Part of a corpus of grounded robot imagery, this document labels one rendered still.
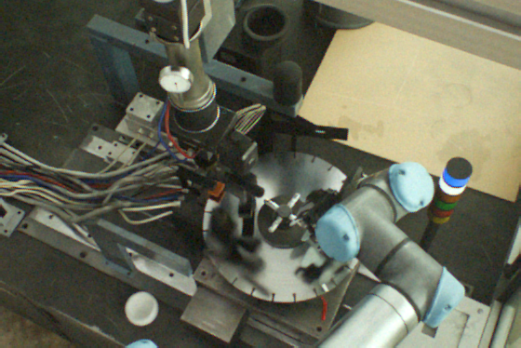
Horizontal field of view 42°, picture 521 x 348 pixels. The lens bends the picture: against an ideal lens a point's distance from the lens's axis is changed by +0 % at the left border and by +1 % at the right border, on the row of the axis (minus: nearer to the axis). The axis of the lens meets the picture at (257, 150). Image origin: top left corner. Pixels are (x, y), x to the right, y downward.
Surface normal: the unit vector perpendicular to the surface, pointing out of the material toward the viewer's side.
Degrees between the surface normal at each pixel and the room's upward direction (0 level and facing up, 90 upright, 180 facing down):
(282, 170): 0
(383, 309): 8
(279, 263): 0
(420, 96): 0
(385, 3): 90
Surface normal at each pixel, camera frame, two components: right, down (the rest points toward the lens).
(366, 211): 0.16, -0.65
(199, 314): -0.04, -0.50
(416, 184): 0.47, -0.28
